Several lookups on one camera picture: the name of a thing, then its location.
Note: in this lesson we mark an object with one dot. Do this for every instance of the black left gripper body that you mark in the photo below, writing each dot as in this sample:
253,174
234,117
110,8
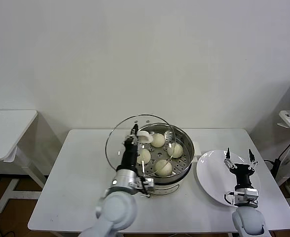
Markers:
130,155

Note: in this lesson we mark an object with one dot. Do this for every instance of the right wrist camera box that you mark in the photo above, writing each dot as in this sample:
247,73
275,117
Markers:
246,196

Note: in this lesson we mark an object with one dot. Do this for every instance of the white steamed baozi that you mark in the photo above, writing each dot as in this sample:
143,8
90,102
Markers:
163,168
144,156
175,150
157,140

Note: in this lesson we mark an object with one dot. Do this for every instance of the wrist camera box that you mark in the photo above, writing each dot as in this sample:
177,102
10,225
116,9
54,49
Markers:
246,196
147,184

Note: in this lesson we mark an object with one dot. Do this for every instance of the round glass lid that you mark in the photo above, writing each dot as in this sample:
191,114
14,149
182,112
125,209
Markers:
146,138

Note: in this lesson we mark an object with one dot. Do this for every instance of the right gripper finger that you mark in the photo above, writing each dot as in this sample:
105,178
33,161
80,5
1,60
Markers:
252,156
228,155

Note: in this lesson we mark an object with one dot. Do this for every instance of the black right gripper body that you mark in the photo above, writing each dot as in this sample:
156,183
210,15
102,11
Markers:
242,175

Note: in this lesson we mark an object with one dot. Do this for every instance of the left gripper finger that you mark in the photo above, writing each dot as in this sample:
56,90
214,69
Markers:
135,130
141,146

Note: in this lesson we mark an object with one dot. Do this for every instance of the white round plate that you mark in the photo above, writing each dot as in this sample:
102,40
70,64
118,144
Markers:
209,177

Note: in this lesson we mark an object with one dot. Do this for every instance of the stainless steel steamer basket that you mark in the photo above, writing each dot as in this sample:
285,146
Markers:
184,150

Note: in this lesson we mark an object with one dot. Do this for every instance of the steel steamer pot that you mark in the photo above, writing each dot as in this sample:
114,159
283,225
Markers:
169,188

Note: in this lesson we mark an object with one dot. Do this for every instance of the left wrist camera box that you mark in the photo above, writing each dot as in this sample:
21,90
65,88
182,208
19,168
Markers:
147,184

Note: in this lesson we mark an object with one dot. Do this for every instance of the white side table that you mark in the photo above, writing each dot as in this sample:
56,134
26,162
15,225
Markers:
11,128
289,119

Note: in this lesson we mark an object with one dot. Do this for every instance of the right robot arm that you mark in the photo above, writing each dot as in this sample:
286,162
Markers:
248,222

